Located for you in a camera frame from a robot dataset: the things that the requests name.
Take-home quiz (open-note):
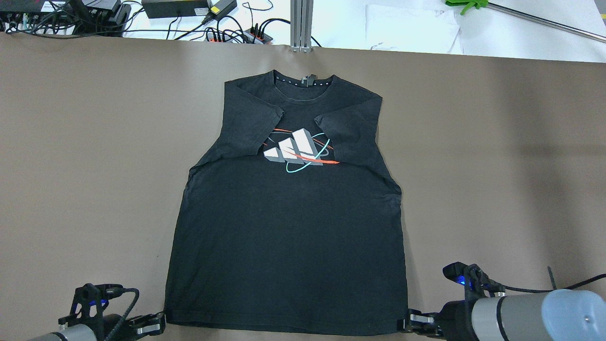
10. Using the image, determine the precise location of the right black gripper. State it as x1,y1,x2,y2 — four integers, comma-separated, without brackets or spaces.
397,301,474,341

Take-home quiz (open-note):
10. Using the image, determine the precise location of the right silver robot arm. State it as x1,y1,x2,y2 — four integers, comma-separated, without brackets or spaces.
398,289,606,341

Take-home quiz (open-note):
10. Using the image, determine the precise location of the steel rod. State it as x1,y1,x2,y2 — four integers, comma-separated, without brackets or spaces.
486,2,606,43

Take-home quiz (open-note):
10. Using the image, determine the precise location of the black electronics box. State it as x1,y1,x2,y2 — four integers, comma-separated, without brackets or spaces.
83,0,122,18

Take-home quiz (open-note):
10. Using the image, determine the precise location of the white paper sheet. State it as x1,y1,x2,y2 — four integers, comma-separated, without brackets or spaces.
365,4,463,54

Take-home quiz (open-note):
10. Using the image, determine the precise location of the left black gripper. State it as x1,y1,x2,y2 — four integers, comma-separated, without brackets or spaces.
102,312,165,341

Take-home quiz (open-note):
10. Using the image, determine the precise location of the black graphic t-shirt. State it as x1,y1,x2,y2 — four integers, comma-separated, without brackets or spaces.
164,71,408,336

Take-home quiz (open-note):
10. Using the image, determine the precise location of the black power adapter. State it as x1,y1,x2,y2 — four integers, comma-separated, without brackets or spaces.
141,0,212,19

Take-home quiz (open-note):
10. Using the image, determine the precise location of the green plastic clamp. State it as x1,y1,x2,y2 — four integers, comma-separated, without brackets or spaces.
445,0,489,16

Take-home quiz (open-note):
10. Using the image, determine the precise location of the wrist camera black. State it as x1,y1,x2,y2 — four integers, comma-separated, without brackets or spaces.
58,283,125,332
442,262,506,300

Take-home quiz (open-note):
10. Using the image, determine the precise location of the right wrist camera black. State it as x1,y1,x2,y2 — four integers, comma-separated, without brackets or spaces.
442,262,506,300

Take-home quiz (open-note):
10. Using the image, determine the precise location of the aluminium frame post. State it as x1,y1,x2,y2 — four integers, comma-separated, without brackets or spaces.
290,0,314,53

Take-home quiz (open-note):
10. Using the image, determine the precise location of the red black power strip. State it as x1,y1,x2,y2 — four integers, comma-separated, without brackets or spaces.
203,28,274,45

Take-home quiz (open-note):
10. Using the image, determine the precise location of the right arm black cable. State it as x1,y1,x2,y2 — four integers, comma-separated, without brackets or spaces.
492,266,606,294

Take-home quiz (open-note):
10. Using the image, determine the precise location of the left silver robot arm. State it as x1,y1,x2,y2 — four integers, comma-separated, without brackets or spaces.
30,312,166,341

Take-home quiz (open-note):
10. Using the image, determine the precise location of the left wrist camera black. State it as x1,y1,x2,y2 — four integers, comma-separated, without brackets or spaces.
58,283,125,332

